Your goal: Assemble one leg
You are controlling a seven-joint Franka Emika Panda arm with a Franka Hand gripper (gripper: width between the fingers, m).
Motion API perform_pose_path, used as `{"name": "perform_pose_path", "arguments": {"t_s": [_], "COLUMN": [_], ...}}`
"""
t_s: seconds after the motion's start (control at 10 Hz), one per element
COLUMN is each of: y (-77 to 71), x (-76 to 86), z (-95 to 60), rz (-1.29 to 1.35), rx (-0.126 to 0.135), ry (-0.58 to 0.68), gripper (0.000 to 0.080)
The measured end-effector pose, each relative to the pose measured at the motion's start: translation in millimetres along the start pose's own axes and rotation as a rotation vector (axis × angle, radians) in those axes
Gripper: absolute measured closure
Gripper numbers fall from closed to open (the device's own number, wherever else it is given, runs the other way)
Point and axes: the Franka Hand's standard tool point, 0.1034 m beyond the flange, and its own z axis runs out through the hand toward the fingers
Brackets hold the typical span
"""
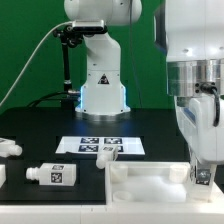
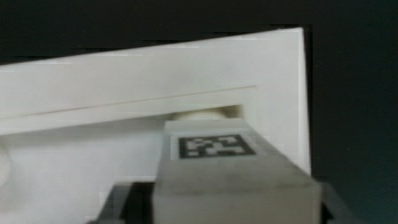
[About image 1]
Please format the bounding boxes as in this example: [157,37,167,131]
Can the black camera stand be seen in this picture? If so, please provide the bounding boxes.
[53,25,107,109]

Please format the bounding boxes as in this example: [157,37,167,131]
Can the black cables on table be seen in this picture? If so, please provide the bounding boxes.
[26,91,81,108]

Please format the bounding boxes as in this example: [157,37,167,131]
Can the grey cable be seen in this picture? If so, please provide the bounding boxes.
[0,21,74,108]

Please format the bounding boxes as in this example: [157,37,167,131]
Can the white block left edge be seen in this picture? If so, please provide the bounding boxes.
[0,165,6,188]

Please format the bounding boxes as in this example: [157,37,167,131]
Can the white L-shaped fence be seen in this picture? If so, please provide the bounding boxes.
[0,186,224,224]

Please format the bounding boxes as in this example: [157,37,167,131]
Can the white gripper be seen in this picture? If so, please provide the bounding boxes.
[175,94,224,183]

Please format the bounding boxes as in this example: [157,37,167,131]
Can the white marker sheet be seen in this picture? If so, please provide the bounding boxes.
[56,136,145,155]

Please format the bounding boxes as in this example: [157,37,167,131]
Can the white square tabletop part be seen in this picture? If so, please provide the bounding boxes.
[105,161,224,204]

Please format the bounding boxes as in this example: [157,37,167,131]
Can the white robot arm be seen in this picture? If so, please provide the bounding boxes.
[64,0,224,184]

